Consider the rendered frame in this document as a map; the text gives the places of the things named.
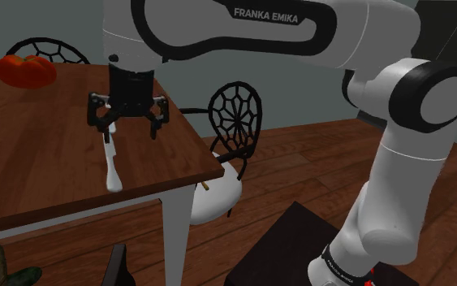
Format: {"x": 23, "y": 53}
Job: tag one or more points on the small tan stick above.
{"x": 205, "y": 185}

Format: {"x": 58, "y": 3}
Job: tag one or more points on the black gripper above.
{"x": 131, "y": 93}

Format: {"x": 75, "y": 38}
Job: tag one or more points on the red tomato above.
{"x": 24, "y": 72}

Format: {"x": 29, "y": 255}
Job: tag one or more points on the black chair back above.
{"x": 118, "y": 269}

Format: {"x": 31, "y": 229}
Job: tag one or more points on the wooden table with white legs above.
{"x": 34, "y": 154}

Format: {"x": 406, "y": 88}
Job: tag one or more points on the dark robot stand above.
{"x": 283, "y": 249}

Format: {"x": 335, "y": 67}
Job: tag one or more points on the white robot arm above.
{"x": 406, "y": 174}

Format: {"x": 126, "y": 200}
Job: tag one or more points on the white spoon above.
{"x": 112, "y": 170}

